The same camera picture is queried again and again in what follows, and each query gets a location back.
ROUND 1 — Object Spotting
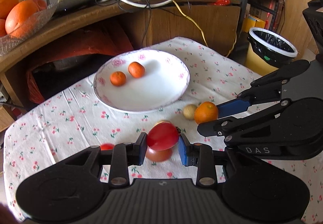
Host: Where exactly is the yellow box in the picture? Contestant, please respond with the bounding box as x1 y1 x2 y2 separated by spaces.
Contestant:
241 15 265 33

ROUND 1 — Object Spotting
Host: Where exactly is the mandarin on plate right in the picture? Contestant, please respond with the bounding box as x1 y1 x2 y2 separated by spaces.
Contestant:
128 62 145 78

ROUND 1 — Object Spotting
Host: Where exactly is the large orange right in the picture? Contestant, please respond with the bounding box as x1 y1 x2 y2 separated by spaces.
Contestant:
31 0 47 11

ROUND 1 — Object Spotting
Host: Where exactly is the wooden curved desk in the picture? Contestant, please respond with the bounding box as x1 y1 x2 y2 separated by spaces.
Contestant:
1 0 240 107

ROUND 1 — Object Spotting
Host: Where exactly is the bright red tomato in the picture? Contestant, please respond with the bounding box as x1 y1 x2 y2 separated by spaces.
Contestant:
146 122 180 151

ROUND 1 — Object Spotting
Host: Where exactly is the mandarin on plate left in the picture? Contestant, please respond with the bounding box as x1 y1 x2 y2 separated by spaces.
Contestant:
110 71 126 87

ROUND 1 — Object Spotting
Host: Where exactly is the mandarin on plate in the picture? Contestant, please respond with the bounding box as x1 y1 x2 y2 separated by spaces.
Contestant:
110 71 126 87
128 62 145 78

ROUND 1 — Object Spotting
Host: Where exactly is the small yellow potato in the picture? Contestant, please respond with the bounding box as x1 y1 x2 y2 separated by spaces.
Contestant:
183 104 197 120

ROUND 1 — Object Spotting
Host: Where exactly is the large orange back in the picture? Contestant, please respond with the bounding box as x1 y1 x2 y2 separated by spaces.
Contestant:
0 0 19 19

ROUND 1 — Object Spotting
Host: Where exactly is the white floral plate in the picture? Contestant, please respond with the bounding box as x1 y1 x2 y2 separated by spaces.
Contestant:
93 49 191 113

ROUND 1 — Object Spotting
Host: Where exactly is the large orange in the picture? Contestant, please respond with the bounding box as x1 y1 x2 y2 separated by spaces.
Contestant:
5 0 39 38
0 0 19 19
31 0 47 11

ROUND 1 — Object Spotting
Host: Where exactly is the orange mandarin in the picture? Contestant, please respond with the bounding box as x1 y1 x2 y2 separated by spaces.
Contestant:
194 101 219 124

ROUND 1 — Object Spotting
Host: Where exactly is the red plastic bag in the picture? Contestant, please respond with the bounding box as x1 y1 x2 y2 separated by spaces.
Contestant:
25 26 134 104

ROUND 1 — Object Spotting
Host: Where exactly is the cherry print tablecloth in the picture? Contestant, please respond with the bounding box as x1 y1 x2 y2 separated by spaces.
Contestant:
3 37 323 224

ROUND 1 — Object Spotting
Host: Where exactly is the small red bag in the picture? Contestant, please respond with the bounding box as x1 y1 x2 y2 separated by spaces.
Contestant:
212 0 231 6

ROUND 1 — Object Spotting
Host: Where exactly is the large orange front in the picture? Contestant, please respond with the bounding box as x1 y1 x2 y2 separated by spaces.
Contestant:
5 0 39 38

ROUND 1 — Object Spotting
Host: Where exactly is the glass fruit bowl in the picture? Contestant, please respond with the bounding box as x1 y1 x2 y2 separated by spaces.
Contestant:
1 3 58 56

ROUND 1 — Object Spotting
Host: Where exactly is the small red tomato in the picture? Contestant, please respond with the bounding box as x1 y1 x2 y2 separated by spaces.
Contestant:
100 143 114 151

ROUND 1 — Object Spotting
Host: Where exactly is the dark red tomato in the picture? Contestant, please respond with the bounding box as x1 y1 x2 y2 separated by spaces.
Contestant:
146 147 172 162

